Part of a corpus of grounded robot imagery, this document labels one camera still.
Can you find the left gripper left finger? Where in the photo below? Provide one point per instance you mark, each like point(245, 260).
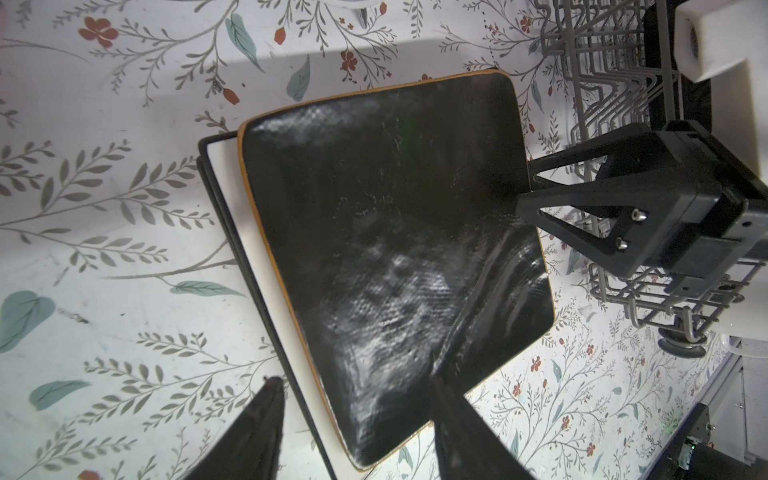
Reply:
point(250, 448)

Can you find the grey wire dish rack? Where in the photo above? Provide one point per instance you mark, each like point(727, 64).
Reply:
point(736, 305)

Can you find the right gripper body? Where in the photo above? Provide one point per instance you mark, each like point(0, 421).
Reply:
point(725, 206)

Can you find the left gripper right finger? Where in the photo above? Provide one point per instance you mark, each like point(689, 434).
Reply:
point(465, 447)

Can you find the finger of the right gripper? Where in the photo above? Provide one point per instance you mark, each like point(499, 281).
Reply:
point(618, 228)
point(588, 150)

